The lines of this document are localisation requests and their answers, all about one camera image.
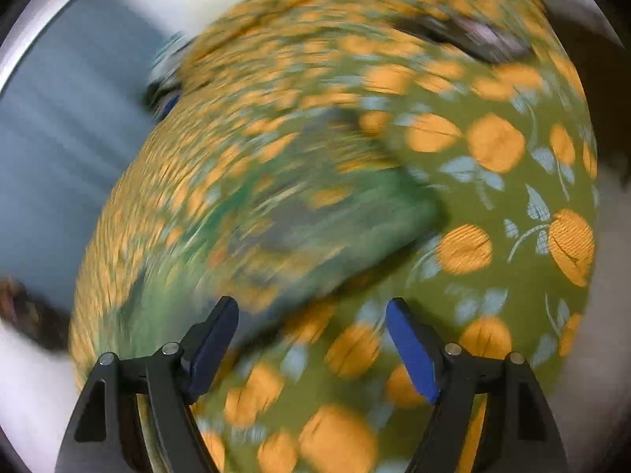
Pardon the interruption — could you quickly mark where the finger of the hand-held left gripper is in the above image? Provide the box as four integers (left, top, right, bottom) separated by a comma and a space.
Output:
145, 84, 181, 120

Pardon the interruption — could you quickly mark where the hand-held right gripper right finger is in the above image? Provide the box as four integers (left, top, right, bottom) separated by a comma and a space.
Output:
386, 298, 568, 473

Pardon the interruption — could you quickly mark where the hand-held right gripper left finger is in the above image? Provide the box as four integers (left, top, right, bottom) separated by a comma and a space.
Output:
54, 296, 240, 473

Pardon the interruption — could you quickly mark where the green printed garment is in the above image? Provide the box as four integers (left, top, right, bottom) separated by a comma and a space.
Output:
118, 108, 444, 316

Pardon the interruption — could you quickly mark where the blue-grey curtain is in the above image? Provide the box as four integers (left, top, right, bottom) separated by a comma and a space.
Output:
0, 0, 171, 296

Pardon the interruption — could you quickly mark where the dark brown object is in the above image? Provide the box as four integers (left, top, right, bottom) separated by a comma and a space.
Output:
0, 276, 67, 353

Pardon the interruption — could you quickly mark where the green orange-print bed sheet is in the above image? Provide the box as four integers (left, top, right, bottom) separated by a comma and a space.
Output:
69, 0, 599, 473

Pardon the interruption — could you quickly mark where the dark cloth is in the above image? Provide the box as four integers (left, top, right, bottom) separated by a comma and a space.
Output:
394, 12, 534, 63

